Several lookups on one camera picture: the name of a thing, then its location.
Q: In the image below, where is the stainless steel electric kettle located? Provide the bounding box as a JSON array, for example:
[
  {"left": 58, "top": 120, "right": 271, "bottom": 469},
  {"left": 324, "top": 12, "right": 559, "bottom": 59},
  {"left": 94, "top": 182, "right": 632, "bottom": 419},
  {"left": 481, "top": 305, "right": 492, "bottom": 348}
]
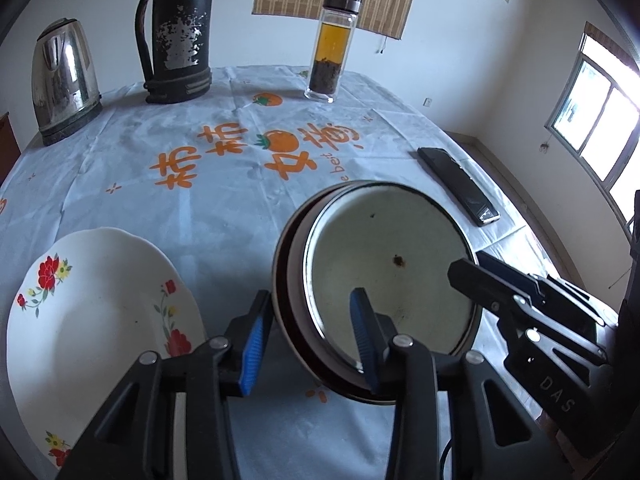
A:
[{"left": 31, "top": 18, "right": 103, "bottom": 147}]

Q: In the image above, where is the white plate with red flowers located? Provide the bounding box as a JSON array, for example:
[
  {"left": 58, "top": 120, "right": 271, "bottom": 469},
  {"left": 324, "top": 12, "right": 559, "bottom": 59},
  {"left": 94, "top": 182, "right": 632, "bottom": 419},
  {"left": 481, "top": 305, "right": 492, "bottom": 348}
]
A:
[{"left": 6, "top": 227, "right": 208, "bottom": 471}]

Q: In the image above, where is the black smartphone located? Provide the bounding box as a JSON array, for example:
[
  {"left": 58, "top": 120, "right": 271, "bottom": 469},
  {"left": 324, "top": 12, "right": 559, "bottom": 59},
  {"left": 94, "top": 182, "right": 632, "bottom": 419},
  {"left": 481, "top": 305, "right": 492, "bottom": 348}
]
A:
[{"left": 417, "top": 146, "right": 501, "bottom": 227}]

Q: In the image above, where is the clear tea bottle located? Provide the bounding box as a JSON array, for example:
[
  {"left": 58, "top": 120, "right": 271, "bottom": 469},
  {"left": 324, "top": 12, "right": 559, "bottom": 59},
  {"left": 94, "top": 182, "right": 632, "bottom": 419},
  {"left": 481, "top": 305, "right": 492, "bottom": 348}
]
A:
[{"left": 304, "top": 0, "right": 362, "bottom": 104}]

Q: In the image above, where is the worn black thermos flask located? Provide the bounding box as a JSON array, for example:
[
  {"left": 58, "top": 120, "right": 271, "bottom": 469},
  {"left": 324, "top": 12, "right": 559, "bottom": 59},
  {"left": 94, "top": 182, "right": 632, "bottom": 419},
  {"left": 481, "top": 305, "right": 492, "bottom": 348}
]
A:
[{"left": 135, "top": 0, "right": 221, "bottom": 106}]

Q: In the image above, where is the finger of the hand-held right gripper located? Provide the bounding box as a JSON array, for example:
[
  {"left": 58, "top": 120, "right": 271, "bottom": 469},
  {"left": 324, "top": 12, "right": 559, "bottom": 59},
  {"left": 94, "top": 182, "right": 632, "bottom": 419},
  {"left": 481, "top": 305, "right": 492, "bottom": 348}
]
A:
[
  {"left": 475, "top": 251, "right": 617, "bottom": 327},
  {"left": 447, "top": 259, "right": 607, "bottom": 367}
]

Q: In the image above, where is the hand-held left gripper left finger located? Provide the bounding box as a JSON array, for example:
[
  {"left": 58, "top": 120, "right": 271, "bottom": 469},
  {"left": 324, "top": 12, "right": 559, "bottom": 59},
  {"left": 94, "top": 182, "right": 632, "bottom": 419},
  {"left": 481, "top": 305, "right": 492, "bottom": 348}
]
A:
[{"left": 55, "top": 290, "right": 274, "bottom": 480}]

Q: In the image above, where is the white enamel bowl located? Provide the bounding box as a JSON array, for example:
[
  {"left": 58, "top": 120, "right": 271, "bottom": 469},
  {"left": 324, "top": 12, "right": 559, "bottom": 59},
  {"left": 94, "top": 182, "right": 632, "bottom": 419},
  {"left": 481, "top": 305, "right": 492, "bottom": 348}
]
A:
[{"left": 302, "top": 182, "right": 483, "bottom": 373}]

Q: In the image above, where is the window with grey frame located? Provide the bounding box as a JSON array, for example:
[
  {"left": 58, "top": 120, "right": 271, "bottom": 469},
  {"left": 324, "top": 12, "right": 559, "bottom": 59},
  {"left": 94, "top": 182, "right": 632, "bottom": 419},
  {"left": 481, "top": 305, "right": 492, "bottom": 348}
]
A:
[{"left": 545, "top": 22, "right": 640, "bottom": 221}]

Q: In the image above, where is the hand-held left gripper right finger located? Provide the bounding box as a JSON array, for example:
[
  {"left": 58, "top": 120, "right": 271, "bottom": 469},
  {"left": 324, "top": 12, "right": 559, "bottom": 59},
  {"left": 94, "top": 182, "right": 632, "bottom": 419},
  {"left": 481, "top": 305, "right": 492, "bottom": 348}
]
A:
[{"left": 350, "top": 288, "right": 566, "bottom": 480}]

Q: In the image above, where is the brown wooden sideboard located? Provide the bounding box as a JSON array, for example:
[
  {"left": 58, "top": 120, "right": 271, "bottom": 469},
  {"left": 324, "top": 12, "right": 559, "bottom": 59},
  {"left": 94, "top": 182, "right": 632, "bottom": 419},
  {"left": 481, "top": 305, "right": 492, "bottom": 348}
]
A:
[{"left": 0, "top": 111, "right": 23, "bottom": 186}]

